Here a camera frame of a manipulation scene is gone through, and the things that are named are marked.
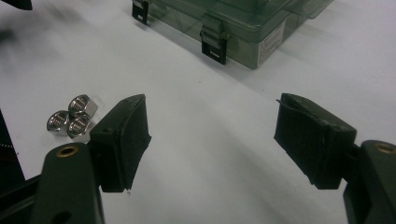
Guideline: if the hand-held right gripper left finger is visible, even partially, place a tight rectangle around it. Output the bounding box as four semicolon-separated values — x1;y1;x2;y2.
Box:
89;93;152;193

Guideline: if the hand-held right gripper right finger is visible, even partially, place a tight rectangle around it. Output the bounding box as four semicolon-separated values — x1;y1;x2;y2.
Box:
274;92;358;190

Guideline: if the steel hex nut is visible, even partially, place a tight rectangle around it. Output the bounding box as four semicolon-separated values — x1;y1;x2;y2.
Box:
67;93;99;118
65;114;93;140
46;110;71;133

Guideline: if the grey transparent compartment box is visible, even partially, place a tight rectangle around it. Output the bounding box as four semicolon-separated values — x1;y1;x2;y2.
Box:
131;0;334;70

